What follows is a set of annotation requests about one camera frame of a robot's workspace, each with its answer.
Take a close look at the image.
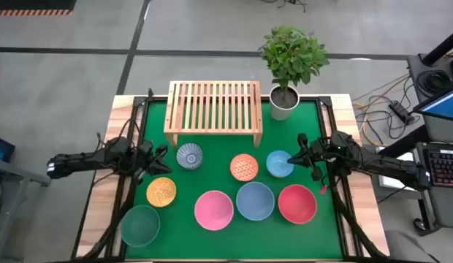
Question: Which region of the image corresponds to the black mat with hazard stripes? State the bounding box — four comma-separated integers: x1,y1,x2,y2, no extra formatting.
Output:
0,0,77,17

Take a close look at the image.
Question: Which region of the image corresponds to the large red bowl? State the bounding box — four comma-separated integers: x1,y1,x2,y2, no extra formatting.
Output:
278,183,319,225

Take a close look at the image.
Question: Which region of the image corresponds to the small yellow patterned bowl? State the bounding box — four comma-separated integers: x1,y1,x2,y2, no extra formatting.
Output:
145,177,178,208

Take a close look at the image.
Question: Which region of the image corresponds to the black floor cable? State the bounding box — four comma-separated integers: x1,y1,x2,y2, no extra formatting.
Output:
262,0,308,12

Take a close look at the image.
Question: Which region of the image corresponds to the large green bowl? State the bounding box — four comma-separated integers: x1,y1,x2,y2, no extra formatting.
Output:
120,205,161,248

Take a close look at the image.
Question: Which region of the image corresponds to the white plant pot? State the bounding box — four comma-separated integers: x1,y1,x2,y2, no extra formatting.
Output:
269,84,301,121

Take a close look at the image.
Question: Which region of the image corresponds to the black power strip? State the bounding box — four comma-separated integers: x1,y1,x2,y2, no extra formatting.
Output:
389,100,414,125

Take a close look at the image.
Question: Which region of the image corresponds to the small green leafy tree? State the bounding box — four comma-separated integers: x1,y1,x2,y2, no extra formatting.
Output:
258,24,330,103

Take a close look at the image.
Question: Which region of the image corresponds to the black metal table frame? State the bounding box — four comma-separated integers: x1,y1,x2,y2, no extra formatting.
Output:
71,87,390,263

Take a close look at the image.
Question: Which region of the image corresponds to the laptop screen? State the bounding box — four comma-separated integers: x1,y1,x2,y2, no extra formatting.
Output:
412,85,453,123

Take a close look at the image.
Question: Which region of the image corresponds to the coiled black cable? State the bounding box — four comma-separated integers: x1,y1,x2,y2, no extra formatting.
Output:
416,69,452,96

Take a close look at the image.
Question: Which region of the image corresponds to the small grey-blue striped bowl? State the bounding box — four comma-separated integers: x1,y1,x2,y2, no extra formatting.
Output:
175,142,204,171

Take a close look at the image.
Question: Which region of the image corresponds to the small light blue bowl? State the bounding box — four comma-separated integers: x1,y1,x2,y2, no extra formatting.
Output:
265,150,295,179

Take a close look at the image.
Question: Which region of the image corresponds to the large blue bowl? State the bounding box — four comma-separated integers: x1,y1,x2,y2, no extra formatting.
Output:
235,181,276,222

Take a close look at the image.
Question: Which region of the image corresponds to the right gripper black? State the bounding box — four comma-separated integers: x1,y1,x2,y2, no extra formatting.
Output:
287,133,334,183

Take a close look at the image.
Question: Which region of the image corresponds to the black device with blue light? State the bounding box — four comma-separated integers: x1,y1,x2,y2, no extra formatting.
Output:
0,134,16,164

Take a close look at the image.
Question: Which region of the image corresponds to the green table mat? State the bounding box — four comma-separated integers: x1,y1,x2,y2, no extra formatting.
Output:
124,100,344,260

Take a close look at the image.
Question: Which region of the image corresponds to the white paper sheet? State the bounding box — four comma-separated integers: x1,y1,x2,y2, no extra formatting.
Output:
376,145,417,191

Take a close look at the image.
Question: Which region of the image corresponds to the small orange patterned bowl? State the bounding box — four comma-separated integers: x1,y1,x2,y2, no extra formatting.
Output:
229,153,259,183

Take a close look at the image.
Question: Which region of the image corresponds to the black pole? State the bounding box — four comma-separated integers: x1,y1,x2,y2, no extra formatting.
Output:
422,27,453,66

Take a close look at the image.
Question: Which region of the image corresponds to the grey metal stand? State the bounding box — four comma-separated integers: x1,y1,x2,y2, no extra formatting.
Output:
0,156,53,263

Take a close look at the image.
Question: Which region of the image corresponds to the wooden slatted shelf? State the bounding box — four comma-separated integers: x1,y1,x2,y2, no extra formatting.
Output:
163,80,264,149

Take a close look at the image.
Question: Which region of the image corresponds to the yellow floor cable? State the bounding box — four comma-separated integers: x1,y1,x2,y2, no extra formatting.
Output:
352,75,412,147

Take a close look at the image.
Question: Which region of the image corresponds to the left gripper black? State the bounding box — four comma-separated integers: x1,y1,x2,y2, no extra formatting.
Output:
133,140,174,185

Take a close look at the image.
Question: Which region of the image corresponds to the black backlit keyboard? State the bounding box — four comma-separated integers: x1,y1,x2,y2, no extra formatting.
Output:
425,148,453,189

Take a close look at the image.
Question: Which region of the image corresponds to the large pink bowl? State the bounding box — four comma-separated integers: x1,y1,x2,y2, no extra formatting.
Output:
194,190,235,232

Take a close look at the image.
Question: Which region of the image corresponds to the grey equipment cart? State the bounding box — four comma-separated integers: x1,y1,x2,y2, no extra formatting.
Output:
407,53,453,237

